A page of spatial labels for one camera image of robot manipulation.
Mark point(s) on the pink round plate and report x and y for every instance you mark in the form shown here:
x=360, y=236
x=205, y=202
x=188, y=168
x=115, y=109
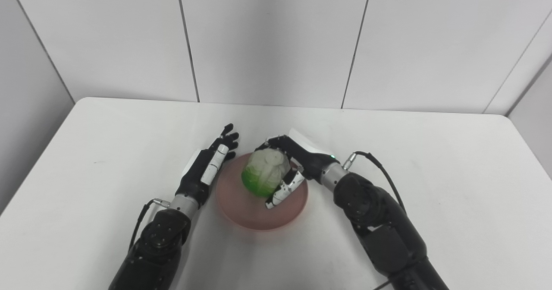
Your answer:
x=267, y=212

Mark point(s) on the green white cabbage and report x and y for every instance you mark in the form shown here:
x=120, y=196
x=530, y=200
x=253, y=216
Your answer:
x=264, y=172

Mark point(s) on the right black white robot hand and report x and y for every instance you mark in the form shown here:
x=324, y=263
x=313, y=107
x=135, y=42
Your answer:
x=297, y=165

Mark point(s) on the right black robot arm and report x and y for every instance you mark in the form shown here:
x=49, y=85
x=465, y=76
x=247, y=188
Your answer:
x=384, y=229

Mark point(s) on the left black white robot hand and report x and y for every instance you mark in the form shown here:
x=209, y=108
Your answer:
x=211, y=165

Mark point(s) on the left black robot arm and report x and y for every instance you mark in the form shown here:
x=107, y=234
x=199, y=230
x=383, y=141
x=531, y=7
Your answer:
x=161, y=242

